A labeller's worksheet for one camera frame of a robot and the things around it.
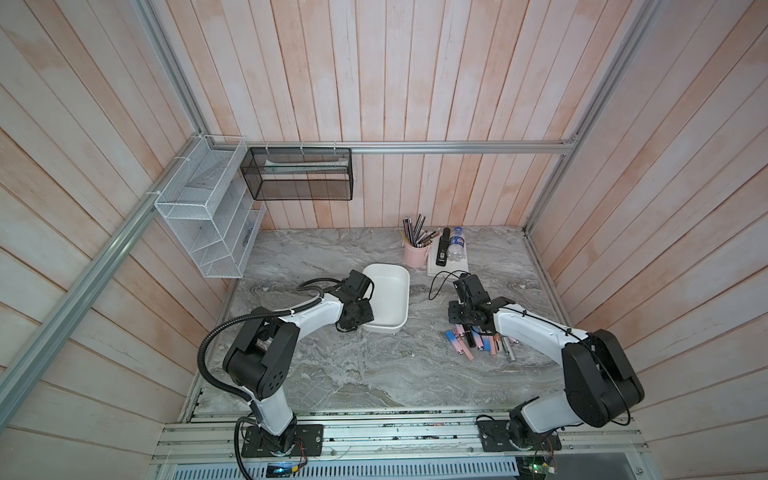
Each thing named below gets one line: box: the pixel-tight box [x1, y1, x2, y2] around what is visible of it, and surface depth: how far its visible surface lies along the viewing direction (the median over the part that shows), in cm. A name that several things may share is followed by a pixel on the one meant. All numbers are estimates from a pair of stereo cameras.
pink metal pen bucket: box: [403, 241, 432, 269], surface depth 108 cm
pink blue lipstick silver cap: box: [481, 335, 493, 355], surface depth 90 cm
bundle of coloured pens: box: [400, 214, 440, 248], surface depth 106 cm
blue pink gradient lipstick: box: [446, 330, 463, 354], surface depth 92 cm
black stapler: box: [436, 227, 451, 267], surface depth 110 cm
